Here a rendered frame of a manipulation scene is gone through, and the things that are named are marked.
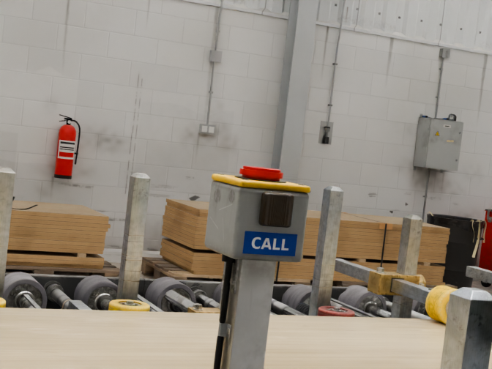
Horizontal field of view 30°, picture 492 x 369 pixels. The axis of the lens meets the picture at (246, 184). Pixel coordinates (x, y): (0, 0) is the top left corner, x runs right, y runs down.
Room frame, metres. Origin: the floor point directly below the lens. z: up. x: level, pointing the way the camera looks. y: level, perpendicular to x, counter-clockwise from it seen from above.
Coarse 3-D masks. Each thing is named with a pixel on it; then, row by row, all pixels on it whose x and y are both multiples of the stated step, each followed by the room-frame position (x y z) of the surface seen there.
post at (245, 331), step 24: (240, 264) 0.82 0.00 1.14; (264, 264) 0.83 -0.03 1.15; (240, 288) 0.82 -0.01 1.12; (264, 288) 0.83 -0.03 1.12; (240, 312) 0.82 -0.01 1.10; (264, 312) 0.83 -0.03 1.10; (240, 336) 0.82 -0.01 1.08; (264, 336) 0.83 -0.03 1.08; (216, 360) 0.83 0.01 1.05; (240, 360) 0.82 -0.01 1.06
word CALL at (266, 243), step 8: (248, 232) 0.80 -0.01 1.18; (256, 232) 0.81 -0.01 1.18; (264, 232) 0.81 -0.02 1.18; (248, 240) 0.80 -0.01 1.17; (256, 240) 0.81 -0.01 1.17; (264, 240) 0.81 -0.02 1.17; (272, 240) 0.81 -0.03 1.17; (280, 240) 0.82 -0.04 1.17; (288, 240) 0.82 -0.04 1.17; (296, 240) 0.82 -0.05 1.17; (248, 248) 0.80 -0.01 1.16; (256, 248) 0.81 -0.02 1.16; (264, 248) 0.81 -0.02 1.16; (272, 248) 0.81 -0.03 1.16; (280, 248) 0.82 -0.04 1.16; (288, 248) 0.82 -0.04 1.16
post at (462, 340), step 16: (464, 288) 0.95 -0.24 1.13; (464, 304) 0.94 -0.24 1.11; (480, 304) 0.93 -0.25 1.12; (448, 320) 0.96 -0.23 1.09; (464, 320) 0.93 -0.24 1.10; (480, 320) 0.94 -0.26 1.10; (448, 336) 0.95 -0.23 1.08; (464, 336) 0.93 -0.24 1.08; (480, 336) 0.94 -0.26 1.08; (448, 352) 0.95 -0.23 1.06; (464, 352) 0.93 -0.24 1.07; (480, 352) 0.94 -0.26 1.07; (448, 368) 0.95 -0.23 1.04; (464, 368) 0.93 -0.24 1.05; (480, 368) 0.94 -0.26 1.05
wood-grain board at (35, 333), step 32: (0, 320) 1.54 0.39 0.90; (32, 320) 1.57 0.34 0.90; (64, 320) 1.60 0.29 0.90; (96, 320) 1.63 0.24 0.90; (128, 320) 1.66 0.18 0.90; (160, 320) 1.69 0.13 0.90; (192, 320) 1.73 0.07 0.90; (288, 320) 1.83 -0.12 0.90; (320, 320) 1.87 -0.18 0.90; (352, 320) 1.91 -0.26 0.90; (384, 320) 1.96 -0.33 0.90; (416, 320) 2.00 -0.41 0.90; (0, 352) 1.34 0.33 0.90; (32, 352) 1.36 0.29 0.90; (64, 352) 1.38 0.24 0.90; (96, 352) 1.40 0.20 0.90; (128, 352) 1.42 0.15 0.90; (160, 352) 1.45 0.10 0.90; (192, 352) 1.47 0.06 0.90; (288, 352) 1.55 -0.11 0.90; (320, 352) 1.58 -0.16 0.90; (352, 352) 1.61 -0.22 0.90; (384, 352) 1.64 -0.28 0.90; (416, 352) 1.67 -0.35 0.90
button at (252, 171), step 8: (240, 168) 0.84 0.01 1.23; (248, 168) 0.83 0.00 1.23; (256, 168) 0.83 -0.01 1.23; (264, 168) 0.83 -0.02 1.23; (272, 168) 0.86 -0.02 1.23; (248, 176) 0.83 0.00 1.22; (256, 176) 0.83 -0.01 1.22; (264, 176) 0.82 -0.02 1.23; (272, 176) 0.83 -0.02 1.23; (280, 176) 0.83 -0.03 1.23
